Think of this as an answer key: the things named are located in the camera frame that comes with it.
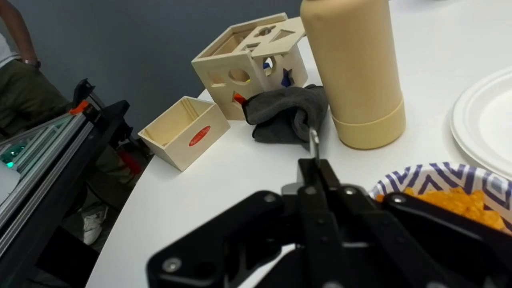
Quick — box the beige water bottle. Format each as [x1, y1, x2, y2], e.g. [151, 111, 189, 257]
[301, 0, 407, 151]

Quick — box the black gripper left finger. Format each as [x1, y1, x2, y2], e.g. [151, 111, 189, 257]
[146, 159, 343, 288]

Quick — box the white paper plate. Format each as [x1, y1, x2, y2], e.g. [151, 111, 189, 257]
[450, 70, 512, 180]

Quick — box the dark grey cloth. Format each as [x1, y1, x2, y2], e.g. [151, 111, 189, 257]
[242, 86, 328, 145]

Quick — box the seated person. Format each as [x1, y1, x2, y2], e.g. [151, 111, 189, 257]
[0, 0, 71, 140]

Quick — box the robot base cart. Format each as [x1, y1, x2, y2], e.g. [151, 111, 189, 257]
[0, 98, 132, 288]

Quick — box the metal spoon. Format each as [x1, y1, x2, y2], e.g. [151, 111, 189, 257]
[309, 129, 320, 162]

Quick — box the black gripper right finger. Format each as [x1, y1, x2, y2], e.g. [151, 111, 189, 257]
[327, 183, 512, 288]

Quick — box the open wooden tray box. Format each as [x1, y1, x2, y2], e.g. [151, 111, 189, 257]
[138, 97, 231, 172]

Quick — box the wooden shape sorter box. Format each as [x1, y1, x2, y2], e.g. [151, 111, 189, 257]
[192, 14, 308, 121]

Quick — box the patterned paper bowl with chips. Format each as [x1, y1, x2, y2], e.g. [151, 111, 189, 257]
[370, 162, 512, 234]

